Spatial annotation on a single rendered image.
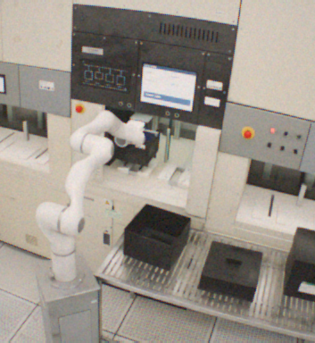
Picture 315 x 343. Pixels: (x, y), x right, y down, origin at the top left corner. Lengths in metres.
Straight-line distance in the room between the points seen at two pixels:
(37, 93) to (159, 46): 0.82
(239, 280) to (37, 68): 1.62
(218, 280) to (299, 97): 0.97
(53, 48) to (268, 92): 1.19
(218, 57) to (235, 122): 0.34
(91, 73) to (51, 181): 0.84
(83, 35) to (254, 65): 0.92
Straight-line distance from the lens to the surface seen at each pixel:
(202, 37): 2.07
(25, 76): 2.57
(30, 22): 2.47
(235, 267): 2.14
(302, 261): 2.06
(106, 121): 2.05
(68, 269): 2.04
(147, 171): 2.72
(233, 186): 2.32
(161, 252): 2.13
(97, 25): 2.25
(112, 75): 2.27
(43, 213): 1.89
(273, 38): 2.03
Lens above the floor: 2.28
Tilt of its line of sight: 30 degrees down
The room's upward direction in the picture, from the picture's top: 6 degrees clockwise
